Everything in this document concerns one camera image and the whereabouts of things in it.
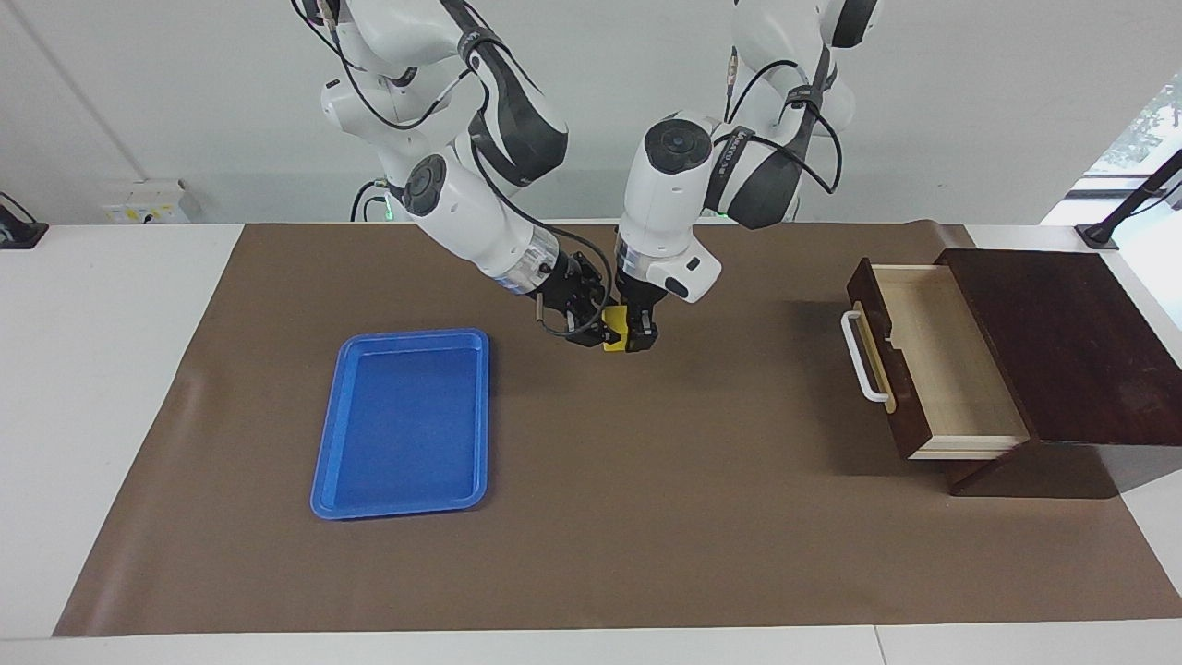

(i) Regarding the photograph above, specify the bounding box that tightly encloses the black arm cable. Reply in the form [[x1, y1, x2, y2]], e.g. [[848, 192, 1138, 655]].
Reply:
[[725, 46, 843, 195], [295, 0, 610, 338]]

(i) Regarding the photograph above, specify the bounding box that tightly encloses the black stand base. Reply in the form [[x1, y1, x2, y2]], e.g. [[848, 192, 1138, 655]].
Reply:
[[0, 192, 49, 250]]

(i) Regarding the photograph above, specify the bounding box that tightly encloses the brown table mat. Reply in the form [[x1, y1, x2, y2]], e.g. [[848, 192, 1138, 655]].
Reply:
[[53, 220, 1182, 638]]

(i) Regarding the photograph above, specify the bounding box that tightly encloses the dark wooden cabinet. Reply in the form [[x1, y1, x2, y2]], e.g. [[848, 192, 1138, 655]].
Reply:
[[935, 248, 1182, 500]]

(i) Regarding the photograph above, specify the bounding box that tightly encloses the black angled stand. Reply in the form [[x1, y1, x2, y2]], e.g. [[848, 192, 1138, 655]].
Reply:
[[1076, 148, 1182, 252]]

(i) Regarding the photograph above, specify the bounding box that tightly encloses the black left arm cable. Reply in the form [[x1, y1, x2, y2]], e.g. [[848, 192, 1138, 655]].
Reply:
[[725, 46, 843, 195]]

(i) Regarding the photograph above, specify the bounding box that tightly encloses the white drawer handle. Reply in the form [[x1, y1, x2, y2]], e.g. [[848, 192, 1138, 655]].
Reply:
[[840, 309, 892, 405]]

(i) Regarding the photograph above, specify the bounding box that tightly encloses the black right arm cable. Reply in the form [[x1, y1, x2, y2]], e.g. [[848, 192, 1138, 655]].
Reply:
[[295, 0, 610, 338]]

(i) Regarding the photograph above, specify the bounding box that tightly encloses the wooden drawer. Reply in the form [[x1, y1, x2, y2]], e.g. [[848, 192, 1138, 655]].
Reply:
[[847, 257, 1031, 461]]

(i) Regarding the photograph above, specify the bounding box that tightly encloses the blue plastic tray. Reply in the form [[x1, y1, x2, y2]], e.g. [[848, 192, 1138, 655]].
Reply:
[[309, 328, 490, 521]]

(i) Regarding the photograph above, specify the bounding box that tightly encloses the white wall outlet box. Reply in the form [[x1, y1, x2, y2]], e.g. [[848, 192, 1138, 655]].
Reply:
[[100, 178, 206, 224]]

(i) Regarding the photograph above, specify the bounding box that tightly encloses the window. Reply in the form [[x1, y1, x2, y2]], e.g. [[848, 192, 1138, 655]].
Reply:
[[1090, 74, 1182, 176]]

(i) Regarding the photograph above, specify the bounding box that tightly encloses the black base cable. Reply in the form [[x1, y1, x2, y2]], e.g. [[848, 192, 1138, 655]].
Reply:
[[349, 180, 389, 223]]

